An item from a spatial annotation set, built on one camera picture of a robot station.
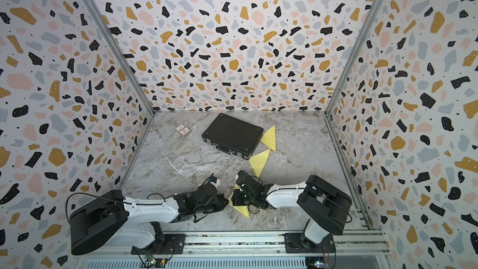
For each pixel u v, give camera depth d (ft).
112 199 1.50
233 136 3.51
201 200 2.15
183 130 3.60
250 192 2.22
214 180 2.63
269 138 3.61
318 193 1.54
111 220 1.39
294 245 2.40
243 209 2.68
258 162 3.22
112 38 2.83
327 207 1.47
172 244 2.41
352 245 2.48
